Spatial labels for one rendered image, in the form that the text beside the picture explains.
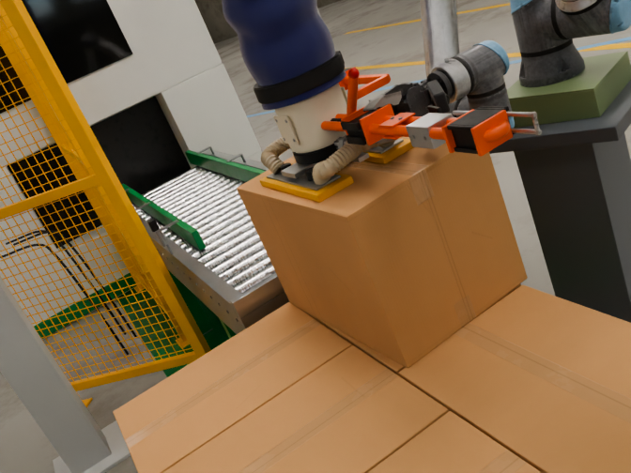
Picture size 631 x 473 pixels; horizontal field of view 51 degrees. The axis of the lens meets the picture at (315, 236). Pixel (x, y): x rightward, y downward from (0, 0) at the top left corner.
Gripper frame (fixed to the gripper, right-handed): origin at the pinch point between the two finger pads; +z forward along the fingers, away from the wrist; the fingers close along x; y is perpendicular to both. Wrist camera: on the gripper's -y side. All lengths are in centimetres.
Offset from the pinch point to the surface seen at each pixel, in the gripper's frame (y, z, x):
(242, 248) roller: 120, 11, -54
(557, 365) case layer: -32, -3, -53
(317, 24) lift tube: 18.8, -4.8, 21.7
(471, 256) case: -3.8, -9.8, -38.0
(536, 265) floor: 74, -86, -107
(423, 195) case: -4.2, -2.7, -18.0
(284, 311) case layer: 52, 23, -53
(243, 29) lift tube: 23.9, 10.3, 27.1
